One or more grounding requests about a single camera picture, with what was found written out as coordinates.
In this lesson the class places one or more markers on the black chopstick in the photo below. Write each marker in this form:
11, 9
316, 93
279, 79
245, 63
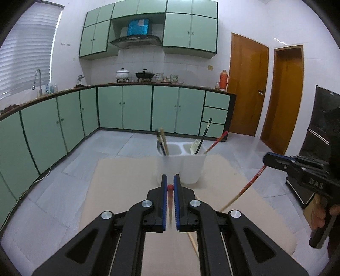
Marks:
159, 138
204, 134

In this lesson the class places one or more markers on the pale plastic fork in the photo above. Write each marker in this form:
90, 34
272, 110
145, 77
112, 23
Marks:
195, 146

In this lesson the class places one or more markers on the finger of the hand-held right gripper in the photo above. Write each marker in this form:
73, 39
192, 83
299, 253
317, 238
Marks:
310, 163
273, 160

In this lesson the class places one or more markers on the clear glass jars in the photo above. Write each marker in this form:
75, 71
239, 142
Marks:
51, 89

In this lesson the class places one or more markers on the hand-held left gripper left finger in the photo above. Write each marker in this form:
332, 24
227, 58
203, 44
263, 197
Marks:
164, 201

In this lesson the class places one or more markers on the green wall kitchen cabinets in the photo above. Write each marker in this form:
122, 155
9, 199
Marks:
191, 29

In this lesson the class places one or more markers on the black wok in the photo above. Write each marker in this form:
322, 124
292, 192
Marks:
144, 75

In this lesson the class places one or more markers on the white cooking pot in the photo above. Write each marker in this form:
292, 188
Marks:
122, 74

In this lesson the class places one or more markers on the plain wooden door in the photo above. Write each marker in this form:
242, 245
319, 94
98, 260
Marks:
287, 100

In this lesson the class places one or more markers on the black range hood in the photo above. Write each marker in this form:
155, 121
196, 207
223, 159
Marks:
135, 41

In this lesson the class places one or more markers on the white window blinds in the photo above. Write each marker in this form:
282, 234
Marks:
26, 53

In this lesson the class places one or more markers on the green base kitchen cabinets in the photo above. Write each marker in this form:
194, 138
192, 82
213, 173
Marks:
39, 132

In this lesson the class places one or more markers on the metal kitchen faucet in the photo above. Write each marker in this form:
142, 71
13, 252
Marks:
41, 85

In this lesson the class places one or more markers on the white two-compartment utensil holder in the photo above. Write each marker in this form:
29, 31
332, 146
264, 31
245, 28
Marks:
191, 169

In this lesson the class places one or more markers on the orange thermos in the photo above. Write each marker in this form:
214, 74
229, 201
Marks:
224, 81

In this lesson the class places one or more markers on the cardboard box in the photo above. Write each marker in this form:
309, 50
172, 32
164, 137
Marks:
308, 215

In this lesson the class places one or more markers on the patterned bowl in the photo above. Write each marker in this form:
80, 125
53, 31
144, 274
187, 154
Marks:
174, 78

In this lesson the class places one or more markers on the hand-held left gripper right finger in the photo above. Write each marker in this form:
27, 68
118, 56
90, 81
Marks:
176, 201

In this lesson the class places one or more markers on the black cabinet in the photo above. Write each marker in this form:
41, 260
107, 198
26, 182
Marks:
321, 106

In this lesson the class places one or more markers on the stack of bowls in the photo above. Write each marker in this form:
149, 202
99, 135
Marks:
159, 77

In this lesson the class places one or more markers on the small metal kettle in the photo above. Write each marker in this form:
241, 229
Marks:
79, 81

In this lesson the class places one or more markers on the metal spoon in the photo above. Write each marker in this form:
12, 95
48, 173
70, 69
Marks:
158, 148

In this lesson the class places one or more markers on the person's right hand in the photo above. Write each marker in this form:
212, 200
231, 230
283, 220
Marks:
318, 215

